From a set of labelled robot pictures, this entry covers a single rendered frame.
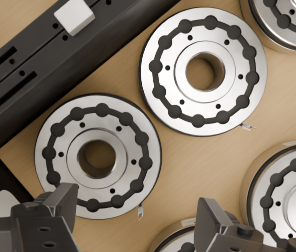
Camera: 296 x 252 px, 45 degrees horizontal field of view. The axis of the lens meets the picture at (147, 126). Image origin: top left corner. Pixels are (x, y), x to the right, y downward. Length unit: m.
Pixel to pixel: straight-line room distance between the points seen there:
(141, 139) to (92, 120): 0.04
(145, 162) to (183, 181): 0.05
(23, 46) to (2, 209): 0.12
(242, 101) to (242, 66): 0.03
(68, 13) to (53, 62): 0.03
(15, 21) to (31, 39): 0.11
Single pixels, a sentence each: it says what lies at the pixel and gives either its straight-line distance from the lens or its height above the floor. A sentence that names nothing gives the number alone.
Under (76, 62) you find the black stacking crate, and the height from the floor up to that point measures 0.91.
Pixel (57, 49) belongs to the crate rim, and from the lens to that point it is 0.22.
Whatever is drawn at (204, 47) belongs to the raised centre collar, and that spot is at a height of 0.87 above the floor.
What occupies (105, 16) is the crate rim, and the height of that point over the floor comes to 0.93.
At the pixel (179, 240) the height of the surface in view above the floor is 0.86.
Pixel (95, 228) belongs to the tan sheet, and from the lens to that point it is 0.34.
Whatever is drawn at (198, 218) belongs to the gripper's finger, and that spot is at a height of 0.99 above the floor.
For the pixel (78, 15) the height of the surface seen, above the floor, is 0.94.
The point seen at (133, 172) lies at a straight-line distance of 0.29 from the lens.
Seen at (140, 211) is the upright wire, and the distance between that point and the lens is 0.29.
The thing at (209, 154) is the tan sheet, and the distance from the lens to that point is 0.33.
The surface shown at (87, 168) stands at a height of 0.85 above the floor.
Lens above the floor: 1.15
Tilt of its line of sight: 85 degrees down
